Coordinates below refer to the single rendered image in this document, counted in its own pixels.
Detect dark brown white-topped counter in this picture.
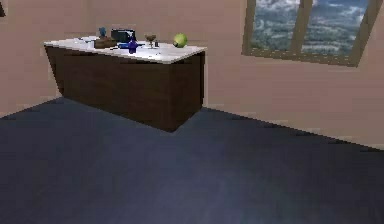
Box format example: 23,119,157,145
43,35,208,133

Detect green ball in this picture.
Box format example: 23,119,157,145
172,32,189,49

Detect brown goblet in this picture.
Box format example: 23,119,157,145
144,34,158,50

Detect black toaster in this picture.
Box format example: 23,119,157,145
110,28,137,44

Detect brown framed window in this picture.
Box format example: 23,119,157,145
241,0,384,68

